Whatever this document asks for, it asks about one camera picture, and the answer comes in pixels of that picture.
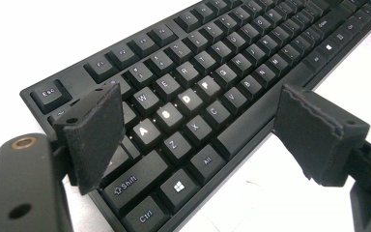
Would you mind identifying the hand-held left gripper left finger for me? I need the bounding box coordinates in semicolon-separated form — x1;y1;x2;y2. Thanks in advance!
0;82;127;232

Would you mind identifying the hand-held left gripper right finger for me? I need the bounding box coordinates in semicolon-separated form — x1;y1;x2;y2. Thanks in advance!
271;83;371;232

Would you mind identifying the black computer keyboard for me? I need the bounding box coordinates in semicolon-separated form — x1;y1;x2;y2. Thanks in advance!
18;0;371;232

